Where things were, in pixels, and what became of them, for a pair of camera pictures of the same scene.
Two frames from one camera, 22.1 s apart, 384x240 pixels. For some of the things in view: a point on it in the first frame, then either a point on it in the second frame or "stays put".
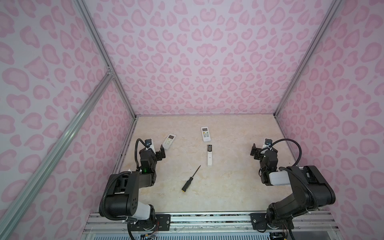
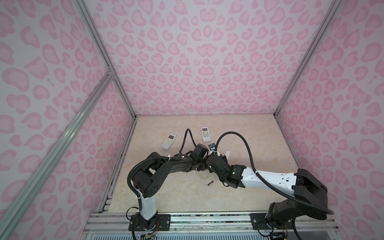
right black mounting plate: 258,221 stays put
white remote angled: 169,141 stays put
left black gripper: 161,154 → 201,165
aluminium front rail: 325,222 stays put
